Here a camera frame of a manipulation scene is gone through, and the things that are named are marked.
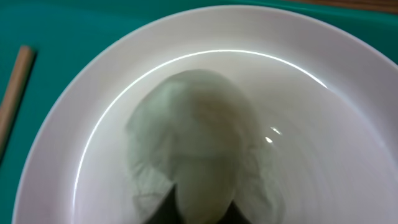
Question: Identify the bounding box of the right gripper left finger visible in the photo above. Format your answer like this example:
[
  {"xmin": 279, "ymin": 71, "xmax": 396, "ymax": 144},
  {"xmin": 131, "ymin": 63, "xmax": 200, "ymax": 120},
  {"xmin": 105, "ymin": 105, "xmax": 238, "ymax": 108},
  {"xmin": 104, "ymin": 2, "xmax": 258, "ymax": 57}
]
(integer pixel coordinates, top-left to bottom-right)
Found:
[{"xmin": 144, "ymin": 185, "xmax": 183, "ymax": 224}]

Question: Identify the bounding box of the white napkin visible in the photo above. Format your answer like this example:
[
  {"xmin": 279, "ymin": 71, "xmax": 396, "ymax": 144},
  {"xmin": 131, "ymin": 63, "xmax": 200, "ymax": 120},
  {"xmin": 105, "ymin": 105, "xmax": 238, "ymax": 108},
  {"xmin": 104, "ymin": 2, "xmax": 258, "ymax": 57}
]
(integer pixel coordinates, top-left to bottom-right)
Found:
[{"xmin": 126, "ymin": 70, "xmax": 284, "ymax": 223}]

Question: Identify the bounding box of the large white plate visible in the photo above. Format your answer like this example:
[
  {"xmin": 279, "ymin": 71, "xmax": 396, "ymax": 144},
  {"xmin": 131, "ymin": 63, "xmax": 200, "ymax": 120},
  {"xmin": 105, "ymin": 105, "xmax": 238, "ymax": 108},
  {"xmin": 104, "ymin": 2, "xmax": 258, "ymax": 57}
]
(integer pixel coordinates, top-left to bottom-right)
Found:
[{"xmin": 13, "ymin": 6, "xmax": 397, "ymax": 223}]

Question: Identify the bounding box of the right wooden chopstick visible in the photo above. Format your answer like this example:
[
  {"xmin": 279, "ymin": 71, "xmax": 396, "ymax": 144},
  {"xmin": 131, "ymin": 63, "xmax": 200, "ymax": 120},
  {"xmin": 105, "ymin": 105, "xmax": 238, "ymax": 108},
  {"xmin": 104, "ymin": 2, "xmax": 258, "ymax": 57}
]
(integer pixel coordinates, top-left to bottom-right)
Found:
[{"xmin": 1, "ymin": 45, "xmax": 35, "ymax": 156}]

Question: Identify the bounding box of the teal serving tray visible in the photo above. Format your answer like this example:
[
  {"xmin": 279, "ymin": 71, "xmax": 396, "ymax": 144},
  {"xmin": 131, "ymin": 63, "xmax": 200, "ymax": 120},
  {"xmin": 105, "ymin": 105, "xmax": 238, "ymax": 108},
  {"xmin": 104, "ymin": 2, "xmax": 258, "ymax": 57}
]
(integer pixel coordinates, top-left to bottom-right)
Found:
[{"xmin": 1, "ymin": 0, "xmax": 397, "ymax": 223}]

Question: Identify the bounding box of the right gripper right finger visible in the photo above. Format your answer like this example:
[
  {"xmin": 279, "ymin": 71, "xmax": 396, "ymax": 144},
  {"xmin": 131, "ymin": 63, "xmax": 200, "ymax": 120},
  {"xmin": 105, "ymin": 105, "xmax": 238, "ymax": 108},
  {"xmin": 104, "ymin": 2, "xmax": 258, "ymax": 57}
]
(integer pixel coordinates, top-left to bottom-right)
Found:
[{"xmin": 217, "ymin": 201, "xmax": 251, "ymax": 224}]

